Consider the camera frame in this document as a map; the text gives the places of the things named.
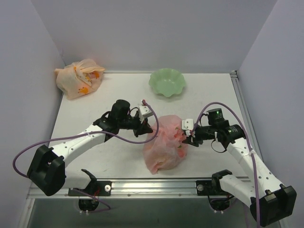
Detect pink plastic bag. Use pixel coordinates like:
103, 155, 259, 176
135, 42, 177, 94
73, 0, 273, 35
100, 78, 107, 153
142, 115, 188, 174

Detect green leaf-shaped plate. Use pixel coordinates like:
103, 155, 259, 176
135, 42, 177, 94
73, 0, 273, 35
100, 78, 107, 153
149, 68, 186, 97

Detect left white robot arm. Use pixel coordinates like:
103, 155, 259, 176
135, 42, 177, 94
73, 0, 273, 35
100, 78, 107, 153
27, 99, 157, 196

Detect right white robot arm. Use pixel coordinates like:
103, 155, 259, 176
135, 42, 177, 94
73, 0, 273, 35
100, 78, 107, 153
181, 108, 297, 227

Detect orange tied plastic bag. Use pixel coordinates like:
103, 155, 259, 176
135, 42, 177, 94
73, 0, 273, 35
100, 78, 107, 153
54, 59, 105, 100

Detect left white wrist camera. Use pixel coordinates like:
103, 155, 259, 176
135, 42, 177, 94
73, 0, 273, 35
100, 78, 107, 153
138, 100, 153, 122

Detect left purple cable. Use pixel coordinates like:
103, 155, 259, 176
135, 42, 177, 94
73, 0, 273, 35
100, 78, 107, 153
12, 101, 160, 212

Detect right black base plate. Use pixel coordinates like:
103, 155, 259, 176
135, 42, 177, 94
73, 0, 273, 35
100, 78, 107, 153
195, 179, 232, 197

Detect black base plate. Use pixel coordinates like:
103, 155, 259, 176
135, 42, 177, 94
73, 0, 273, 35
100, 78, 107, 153
68, 180, 112, 197
195, 179, 232, 197

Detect aluminium rail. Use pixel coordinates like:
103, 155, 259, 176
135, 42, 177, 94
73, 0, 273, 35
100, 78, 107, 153
27, 178, 282, 199

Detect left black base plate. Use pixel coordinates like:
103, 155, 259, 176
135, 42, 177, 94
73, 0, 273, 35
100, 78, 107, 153
68, 180, 112, 197

